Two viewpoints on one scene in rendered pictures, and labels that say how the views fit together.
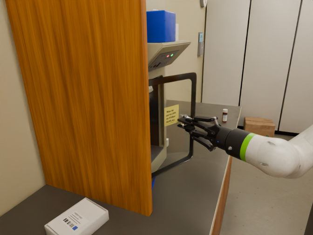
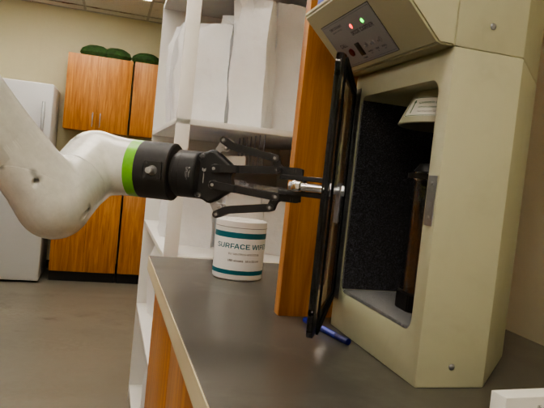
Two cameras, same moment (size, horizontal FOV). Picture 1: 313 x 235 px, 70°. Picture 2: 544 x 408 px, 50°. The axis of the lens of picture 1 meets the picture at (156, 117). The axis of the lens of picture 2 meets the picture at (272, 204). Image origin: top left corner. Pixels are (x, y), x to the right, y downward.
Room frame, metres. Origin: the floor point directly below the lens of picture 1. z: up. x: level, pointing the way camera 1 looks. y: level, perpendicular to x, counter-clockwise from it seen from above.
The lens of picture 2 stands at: (1.48, -0.72, 1.21)
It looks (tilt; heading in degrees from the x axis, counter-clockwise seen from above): 3 degrees down; 140
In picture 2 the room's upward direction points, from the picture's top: 6 degrees clockwise
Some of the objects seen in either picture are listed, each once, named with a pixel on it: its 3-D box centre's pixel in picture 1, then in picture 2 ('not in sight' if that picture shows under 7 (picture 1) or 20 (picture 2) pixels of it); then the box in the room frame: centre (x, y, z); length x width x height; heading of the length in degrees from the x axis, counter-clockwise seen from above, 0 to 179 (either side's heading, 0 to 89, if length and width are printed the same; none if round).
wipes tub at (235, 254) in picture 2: not in sight; (239, 248); (0.29, 0.17, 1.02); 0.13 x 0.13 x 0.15
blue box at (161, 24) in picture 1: (156, 27); not in sight; (0.78, -0.01, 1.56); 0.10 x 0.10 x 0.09; 66
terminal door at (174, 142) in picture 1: (168, 126); (333, 195); (0.82, -0.05, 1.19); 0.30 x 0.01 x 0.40; 129
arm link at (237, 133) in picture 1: (240, 143); (160, 171); (0.65, -0.27, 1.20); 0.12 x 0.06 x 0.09; 130
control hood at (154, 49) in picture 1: (164, 56); (369, 27); (0.85, -0.03, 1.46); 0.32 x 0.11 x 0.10; 156
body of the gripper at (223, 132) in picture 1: (219, 136); (205, 176); (0.70, -0.22, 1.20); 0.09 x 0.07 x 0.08; 40
